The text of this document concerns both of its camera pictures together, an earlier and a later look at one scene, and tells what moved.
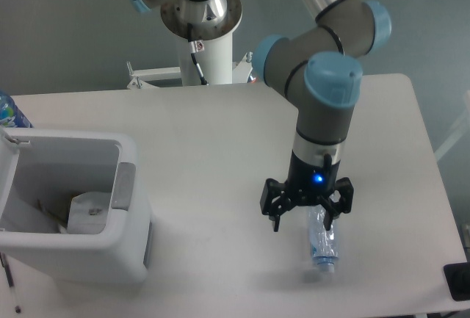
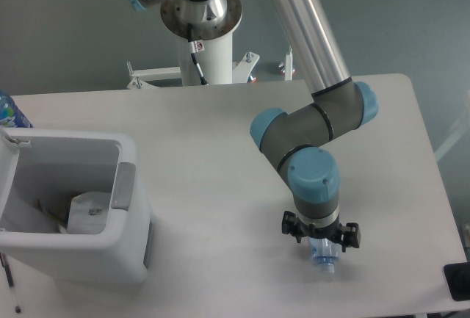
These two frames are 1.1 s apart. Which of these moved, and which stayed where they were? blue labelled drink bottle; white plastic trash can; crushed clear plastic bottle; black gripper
Moved: black gripper
Stayed: white plastic trash can; blue labelled drink bottle; crushed clear plastic bottle
